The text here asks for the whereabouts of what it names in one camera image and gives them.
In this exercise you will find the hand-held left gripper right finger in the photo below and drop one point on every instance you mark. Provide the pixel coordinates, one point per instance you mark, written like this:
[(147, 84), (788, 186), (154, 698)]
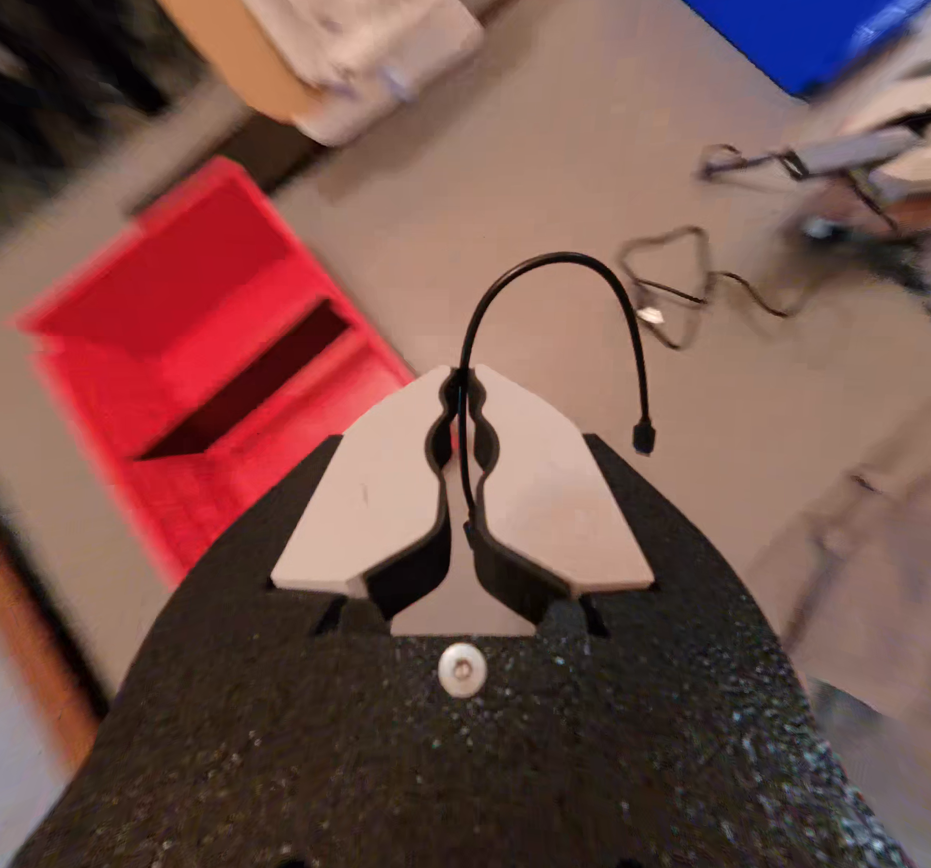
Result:
[(560, 504)]

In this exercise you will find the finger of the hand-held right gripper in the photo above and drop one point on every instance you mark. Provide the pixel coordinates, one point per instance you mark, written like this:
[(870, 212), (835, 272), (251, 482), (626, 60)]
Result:
[(887, 101)]

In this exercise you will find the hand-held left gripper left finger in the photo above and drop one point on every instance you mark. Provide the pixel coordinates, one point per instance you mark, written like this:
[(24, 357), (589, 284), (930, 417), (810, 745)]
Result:
[(364, 490)]

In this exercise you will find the grey USB hub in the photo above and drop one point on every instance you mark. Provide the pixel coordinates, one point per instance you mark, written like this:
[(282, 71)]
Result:
[(851, 153)]

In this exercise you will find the blue plastic bin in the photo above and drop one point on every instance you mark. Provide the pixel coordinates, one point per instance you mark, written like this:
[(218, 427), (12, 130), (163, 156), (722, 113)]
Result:
[(764, 2)]

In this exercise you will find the red plastic bin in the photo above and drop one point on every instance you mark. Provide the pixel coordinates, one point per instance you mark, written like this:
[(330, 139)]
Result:
[(218, 286)]

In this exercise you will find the grey desk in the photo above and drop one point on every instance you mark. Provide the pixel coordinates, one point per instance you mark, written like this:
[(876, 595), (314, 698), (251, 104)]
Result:
[(545, 155)]

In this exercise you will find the pale cloth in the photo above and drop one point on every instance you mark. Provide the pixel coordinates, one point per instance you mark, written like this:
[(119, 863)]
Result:
[(858, 577)]

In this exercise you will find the cardboard box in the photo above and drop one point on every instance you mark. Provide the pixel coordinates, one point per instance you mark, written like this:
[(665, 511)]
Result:
[(218, 24)]

